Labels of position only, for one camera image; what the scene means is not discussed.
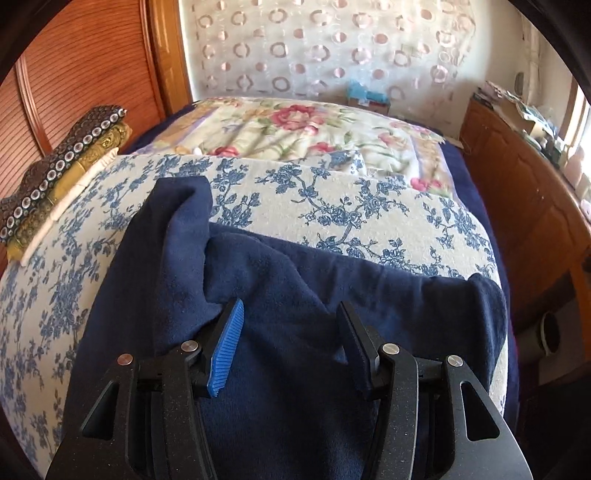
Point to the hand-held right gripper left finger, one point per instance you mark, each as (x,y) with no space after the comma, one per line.
(226,350)

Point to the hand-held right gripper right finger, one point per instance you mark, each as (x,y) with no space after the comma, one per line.
(358,344)

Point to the navy t-shirt orange print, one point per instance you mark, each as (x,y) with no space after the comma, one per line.
(286,286)

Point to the blue floral white blanket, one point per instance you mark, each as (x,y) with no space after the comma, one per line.
(323,207)

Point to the grey cylinder container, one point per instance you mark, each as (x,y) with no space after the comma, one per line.
(538,334)

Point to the white folded cloth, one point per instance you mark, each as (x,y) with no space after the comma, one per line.
(69,203)

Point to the wooden dresser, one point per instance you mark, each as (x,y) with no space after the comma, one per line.
(517,194)

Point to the blue box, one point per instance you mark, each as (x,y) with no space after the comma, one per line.
(364,94)

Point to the clutter on dresser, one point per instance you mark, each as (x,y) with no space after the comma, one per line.
(531,124)

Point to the white curtain pink circles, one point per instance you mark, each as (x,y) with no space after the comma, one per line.
(323,50)

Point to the bright window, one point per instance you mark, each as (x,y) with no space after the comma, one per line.
(582,120)

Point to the wooden slatted wardrobe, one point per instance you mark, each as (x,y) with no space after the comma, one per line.
(78,69)

